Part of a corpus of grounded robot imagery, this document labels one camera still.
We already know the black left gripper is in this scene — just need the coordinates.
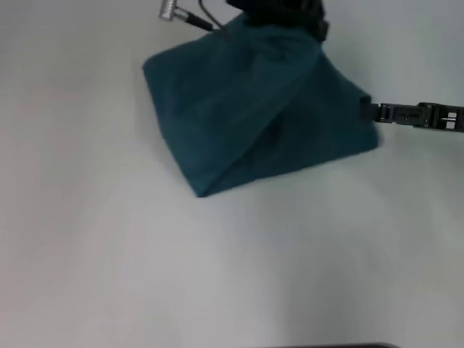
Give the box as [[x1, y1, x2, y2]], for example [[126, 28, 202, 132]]
[[224, 0, 331, 41]]

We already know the teal T-shirt with pink print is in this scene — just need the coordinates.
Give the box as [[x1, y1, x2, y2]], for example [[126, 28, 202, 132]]
[[141, 14, 382, 199]]

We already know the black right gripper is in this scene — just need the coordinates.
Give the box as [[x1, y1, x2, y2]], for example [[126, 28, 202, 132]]
[[359, 95, 464, 136]]

